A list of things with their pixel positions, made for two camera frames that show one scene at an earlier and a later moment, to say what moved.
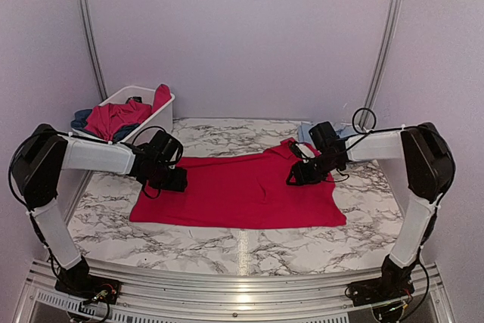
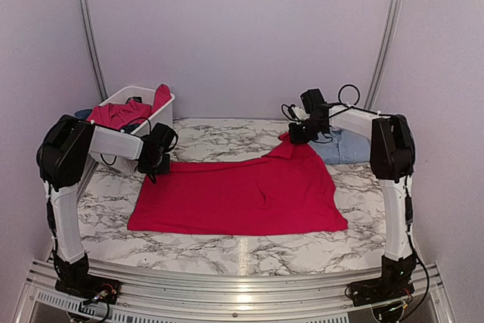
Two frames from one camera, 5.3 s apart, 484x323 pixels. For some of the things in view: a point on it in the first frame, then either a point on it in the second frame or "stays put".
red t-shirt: x=242 y=191 stays put
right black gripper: x=302 y=177 → x=295 y=138
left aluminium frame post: x=88 y=23 stays put
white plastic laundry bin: x=146 y=95 stays put
